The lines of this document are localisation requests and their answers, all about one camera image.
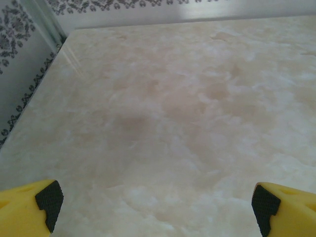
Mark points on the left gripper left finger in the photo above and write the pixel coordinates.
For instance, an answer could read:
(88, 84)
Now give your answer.
(22, 205)

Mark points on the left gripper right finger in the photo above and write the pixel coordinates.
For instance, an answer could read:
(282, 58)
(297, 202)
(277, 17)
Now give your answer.
(291, 212)

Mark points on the aluminium frame post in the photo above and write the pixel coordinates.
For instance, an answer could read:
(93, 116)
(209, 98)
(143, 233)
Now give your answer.
(47, 22)

